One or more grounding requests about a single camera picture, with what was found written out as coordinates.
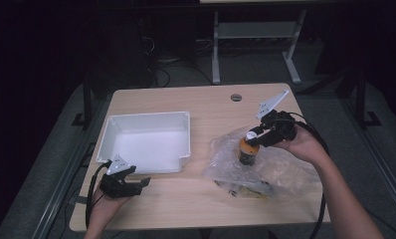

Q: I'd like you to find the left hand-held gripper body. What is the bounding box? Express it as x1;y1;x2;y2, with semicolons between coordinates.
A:
99;153;144;200

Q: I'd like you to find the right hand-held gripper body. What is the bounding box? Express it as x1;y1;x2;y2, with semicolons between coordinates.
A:
255;89;298;148

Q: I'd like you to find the orange bottle with white cap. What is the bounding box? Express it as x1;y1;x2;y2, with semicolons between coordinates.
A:
238;129;261;167

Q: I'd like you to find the clear plastic bag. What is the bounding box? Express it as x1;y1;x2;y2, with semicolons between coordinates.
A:
201;124;323;202

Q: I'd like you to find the person's left hand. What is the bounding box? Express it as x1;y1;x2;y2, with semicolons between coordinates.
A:
90;189;133;231

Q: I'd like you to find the person's right hand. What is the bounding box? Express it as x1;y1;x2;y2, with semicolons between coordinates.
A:
273;123;332;167

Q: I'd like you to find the white plastic tray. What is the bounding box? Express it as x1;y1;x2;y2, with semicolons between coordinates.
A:
95;111;192;175

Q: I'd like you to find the yellow packet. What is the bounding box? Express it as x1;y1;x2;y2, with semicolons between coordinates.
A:
215;178;274;200

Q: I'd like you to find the black metal stand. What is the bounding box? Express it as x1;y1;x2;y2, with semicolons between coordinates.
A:
71;82;95;129
352;68;383;129

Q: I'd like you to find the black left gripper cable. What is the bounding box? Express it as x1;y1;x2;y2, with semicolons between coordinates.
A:
85;159;113;231

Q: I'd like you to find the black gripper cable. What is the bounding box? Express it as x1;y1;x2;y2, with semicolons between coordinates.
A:
85;159;113;231
279;111;331;239

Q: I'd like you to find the aluminium floor rail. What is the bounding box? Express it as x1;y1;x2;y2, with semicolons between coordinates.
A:
31;99;109;239
338;99;396;215

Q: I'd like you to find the white metal desk frame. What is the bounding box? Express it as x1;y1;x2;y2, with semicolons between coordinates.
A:
199;0;339;86

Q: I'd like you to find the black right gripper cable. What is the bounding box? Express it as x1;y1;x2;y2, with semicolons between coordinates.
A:
279;111;331;239

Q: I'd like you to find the tangle of black floor cables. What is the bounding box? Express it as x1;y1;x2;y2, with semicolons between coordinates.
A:
139;16;214;89

